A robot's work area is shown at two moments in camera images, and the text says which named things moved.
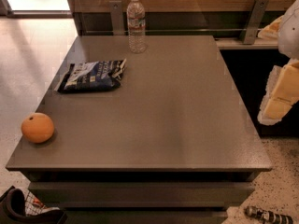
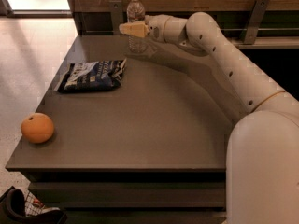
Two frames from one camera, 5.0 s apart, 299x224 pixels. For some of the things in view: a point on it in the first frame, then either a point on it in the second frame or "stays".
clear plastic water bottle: x=135 y=19 stays
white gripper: x=290 y=32 → x=156 y=26
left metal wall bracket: x=116 y=7 stays
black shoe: x=19 y=207 stays
